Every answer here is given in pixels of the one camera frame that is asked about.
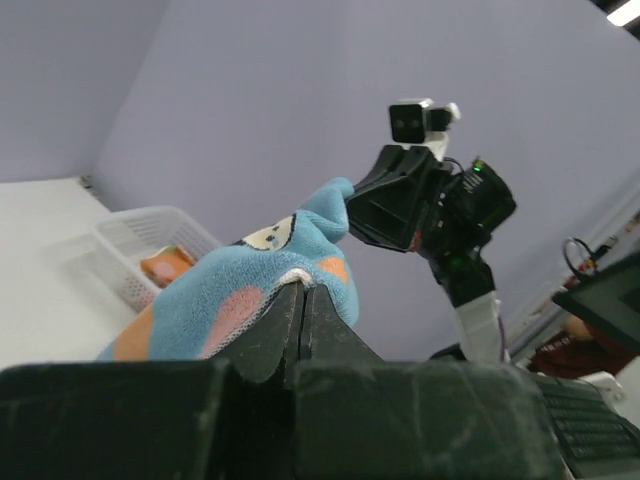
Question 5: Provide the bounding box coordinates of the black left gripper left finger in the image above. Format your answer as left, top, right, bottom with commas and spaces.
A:
1, 284, 306, 479

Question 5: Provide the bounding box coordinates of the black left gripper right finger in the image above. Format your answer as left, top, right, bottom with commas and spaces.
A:
294, 287, 565, 479

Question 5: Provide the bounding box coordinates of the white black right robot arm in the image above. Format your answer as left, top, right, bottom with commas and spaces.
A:
346, 145, 516, 363

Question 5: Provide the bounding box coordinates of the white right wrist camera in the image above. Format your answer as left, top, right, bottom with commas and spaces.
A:
388, 98, 462, 162

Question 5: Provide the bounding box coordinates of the orange polka dot towel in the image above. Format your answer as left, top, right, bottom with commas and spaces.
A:
139, 244, 196, 289

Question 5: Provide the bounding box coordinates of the black keyboard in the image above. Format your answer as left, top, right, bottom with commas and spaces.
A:
533, 375, 639, 479

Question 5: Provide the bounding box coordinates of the light blue orange towel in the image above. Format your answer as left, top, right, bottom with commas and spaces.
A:
97, 178, 359, 361

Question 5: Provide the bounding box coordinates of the black monitor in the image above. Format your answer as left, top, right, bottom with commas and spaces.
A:
552, 252, 639, 353

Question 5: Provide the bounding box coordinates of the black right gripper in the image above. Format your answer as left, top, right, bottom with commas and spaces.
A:
346, 145, 517, 260

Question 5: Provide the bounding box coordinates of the white perforated basket right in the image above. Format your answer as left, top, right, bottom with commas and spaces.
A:
90, 206, 221, 312

